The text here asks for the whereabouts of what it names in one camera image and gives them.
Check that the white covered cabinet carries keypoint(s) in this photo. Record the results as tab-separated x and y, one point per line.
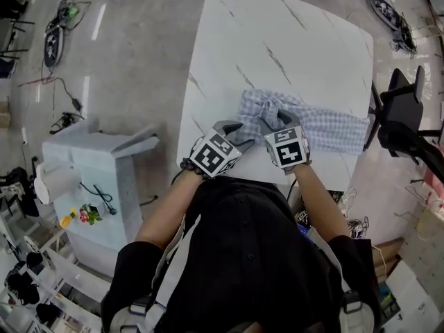
93	158

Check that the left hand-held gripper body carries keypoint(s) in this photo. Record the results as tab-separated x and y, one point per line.
213	156

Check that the pink chair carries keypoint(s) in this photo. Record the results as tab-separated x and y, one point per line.
435	186

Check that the yellow and green toy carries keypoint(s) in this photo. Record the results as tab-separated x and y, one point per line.
86	217

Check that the person's left forearm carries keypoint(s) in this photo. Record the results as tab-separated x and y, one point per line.
166	213

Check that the wooden bench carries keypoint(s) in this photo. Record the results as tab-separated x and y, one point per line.
388	258

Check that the person's right forearm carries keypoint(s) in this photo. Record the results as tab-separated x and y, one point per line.
320	203

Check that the white display shelf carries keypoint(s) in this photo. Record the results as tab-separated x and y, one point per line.
62	283

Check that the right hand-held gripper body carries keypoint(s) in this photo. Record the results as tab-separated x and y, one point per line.
288	151

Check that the green charger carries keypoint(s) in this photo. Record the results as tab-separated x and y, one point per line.
73	12

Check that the black office chair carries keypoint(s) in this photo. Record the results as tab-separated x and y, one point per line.
402	116

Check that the person's black shirt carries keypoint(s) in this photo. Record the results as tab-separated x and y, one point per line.
243	265

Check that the white low cabinet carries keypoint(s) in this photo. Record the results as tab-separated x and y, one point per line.
412	297

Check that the blue checked shirt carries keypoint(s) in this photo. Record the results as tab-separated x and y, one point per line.
329	127

